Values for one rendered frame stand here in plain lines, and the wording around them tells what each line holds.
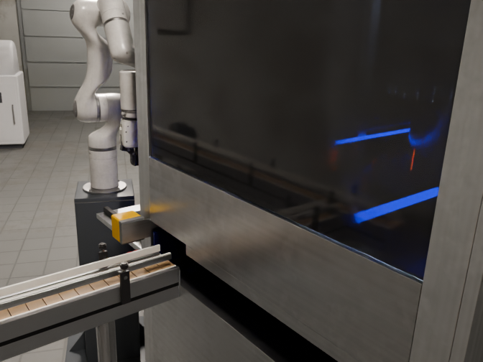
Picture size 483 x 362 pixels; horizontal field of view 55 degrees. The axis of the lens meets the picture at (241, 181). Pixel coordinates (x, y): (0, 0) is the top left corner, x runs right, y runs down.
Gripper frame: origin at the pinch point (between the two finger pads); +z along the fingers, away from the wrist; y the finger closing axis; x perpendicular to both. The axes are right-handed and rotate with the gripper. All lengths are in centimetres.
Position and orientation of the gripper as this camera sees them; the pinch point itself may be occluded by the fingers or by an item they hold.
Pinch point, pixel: (134, 159)
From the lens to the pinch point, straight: 173.5
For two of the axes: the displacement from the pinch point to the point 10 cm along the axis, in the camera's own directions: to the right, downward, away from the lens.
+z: -0.3, 9.5, 3.0
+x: -6.2, -2.6, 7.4
